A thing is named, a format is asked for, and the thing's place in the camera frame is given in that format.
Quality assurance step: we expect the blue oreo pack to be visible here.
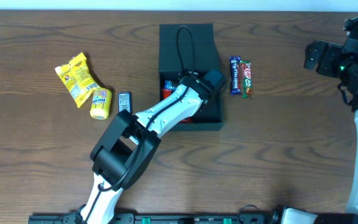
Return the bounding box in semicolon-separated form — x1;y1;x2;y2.
163;80;177;91

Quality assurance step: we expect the red snack packet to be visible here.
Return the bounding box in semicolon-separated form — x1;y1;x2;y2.
162;89;193;124

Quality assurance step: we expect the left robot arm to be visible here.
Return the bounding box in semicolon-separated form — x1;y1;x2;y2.
75;69;227;223

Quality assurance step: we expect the small dark blue gum pack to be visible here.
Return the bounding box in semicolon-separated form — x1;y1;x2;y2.
118;91;132;113

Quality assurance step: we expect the dairy milk chocolate bar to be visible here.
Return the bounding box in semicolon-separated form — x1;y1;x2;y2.
229;56;241;95

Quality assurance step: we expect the kitkat milo bar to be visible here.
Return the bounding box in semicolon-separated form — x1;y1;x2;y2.
240;60;255;98

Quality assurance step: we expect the black gift box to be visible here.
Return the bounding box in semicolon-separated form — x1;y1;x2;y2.
158;24;223;131

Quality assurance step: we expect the yellow mentos bottle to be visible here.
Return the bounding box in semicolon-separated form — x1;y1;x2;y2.
90;88;112;119

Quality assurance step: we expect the yellow candy bag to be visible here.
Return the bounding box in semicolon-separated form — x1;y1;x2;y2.
55;52;99;108

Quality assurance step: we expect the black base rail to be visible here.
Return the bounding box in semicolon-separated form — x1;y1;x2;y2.
28;213;338;224

